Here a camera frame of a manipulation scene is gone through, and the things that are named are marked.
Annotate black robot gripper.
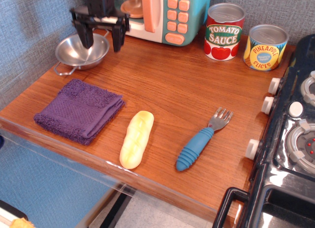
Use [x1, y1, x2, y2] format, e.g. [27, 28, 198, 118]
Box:
[70, 0, 130, 52]

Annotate small stainless steel wok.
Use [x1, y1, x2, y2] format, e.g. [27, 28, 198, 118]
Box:
[54, 33, 110, 76]

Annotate teal and pink toy microwave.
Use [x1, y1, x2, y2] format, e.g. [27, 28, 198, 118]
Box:
[115, 0, 211, 46]

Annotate folded purple towel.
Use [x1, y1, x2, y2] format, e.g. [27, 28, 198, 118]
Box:
[33, 79, 125, 145]

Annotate yellow toy bread loaf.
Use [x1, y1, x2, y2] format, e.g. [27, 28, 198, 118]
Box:
[120, 111, 154, 169]

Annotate tomato sauce can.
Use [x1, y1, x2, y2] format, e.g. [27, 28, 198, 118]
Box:
[204, 3, 246, 61]

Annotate pineapple slices can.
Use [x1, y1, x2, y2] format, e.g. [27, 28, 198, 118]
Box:
[243, 24, 289, 71]

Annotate white stove knob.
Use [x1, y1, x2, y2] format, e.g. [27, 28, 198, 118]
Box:
[288, 101, 303, 118]
[245, 139, 260, 161]
[261, 97, 274, 115]
[268, 78, 281, 95]

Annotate black toy stove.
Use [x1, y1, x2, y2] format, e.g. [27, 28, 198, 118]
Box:
[212, 33, 315, 228]

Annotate blue handled toy fork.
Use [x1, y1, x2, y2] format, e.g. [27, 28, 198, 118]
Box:
[176, 107, 233, 171]

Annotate black oven door handle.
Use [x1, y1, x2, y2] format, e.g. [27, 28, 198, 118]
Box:
[213, 187, 249, 228]

